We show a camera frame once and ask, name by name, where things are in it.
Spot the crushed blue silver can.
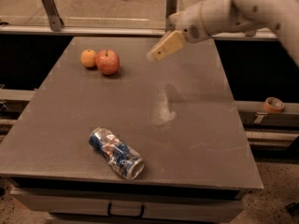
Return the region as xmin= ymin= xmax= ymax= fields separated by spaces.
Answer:
xmin=89 ymin=127 xmax=145 ymax=180

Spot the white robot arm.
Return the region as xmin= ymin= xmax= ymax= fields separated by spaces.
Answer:
xmin=147 ymin=0 xmax=299 ymax=66

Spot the orange tape roll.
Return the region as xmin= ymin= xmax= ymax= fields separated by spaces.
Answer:
xmin=263 ymin=97 xmax=284 ymax=113

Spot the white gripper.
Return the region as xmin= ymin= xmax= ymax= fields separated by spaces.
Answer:
xmin=147 ymin=2 xmax=211 ymax=62

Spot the red apple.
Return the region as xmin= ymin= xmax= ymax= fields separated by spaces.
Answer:
xmin=95 ymin=49 xmax=120 ymax=76

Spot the left metal bracket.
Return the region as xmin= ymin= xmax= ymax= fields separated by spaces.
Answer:
xmin=41 ymin=0 xmax=64 ymax=32

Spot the black drawer handle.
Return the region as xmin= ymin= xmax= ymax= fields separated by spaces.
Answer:
xmin=107 ymin=203 xmax=145 ymax=218

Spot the grey drawer front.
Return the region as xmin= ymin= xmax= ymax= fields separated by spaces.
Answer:
xmin=11 ymin=188 xmax=243 ymax=224

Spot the orange fruit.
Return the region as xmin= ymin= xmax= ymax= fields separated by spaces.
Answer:
xmin=80 ymin=49 xmax=96 ymax=68

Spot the middle metal bracket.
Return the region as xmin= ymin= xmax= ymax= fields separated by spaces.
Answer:
xmin=165 ymin=0 xmax=178 ymax=31

